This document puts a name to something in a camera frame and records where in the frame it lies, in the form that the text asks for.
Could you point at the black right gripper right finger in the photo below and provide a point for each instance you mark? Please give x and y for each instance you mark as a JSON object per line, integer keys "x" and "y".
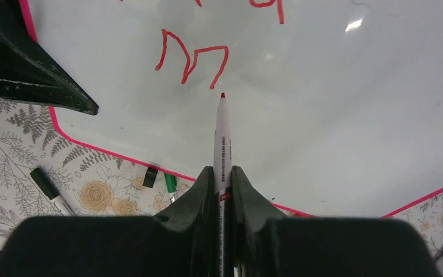
{"x": 274, "y": 244}

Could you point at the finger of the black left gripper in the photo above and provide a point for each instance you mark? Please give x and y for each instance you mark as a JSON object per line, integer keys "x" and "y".
{"x": 27, "y": 73}

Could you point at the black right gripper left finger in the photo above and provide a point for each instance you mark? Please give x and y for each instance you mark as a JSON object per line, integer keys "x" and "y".
{"x": 174, "y": 242}

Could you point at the red capped marker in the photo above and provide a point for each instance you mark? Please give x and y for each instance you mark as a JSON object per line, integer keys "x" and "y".
{"x": 222, "y": 166}

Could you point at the pink framed whiteboard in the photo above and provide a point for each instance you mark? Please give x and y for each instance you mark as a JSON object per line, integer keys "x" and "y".
{"x": 335, "y": 107}

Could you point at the black whiteboard foot left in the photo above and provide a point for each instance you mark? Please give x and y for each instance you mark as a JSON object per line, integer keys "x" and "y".
{"x": 150, "y": 177}

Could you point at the green capped marker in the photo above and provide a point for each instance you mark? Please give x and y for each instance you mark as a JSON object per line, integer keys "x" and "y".
{"x": 171, "y": 185}

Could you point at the black capped marker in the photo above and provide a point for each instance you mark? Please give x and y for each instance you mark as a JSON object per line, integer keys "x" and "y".
{"x": 50, "y": 191}

